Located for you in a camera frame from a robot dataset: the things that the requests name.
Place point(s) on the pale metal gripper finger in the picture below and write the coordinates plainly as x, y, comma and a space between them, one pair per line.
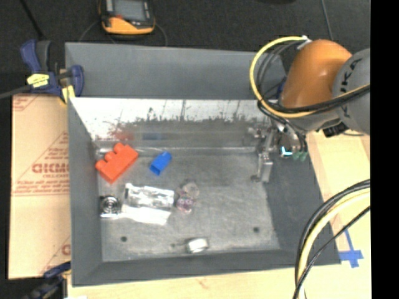
257, 167
267, 168

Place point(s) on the grey metal bin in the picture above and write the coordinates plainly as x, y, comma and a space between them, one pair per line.
193, 223

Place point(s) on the small blue plastic cap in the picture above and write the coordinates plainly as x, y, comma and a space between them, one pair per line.
160, 163

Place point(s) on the orange toy building block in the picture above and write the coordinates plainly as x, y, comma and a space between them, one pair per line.
116, 164

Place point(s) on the round silver metal tin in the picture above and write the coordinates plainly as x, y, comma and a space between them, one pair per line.
109, 205

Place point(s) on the brown cardboard board, red print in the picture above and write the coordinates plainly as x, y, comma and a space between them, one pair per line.
37, 198

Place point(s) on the black cylinder on white bracket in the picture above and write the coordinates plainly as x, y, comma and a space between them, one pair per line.
335, 130

